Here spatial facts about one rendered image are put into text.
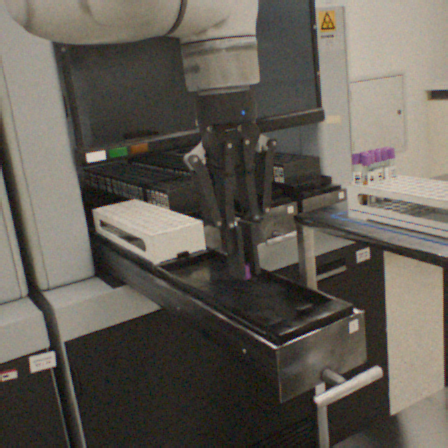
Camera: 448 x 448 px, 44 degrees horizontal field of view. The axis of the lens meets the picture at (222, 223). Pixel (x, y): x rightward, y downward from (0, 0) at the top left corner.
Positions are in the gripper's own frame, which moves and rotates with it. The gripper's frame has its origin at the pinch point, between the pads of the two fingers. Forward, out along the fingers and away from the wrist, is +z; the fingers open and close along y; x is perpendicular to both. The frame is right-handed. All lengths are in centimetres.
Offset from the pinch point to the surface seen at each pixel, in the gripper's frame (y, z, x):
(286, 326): 2.2, 6.4, 11.2
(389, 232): -30.8, 6.2, -3.2
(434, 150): -231, 36, -152
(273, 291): -4.9, 7.8, -1.0
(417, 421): -53, 60, -17
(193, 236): -4.3, 3.7, -22.1
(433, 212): -42.8, 5.7, -4.0
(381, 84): -195, -6, -157
